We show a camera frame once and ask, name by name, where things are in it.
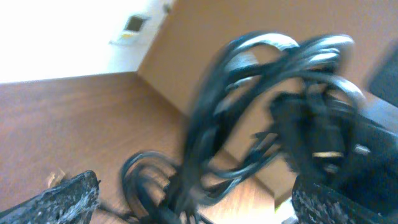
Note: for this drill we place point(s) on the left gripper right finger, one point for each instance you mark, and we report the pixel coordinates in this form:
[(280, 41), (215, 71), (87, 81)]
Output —
[(316, 203)]

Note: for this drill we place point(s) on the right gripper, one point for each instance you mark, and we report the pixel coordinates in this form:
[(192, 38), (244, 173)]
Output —
[(366, 154)]

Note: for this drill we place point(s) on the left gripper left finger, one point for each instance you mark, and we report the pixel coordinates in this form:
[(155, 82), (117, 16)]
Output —
[(72, 201)]

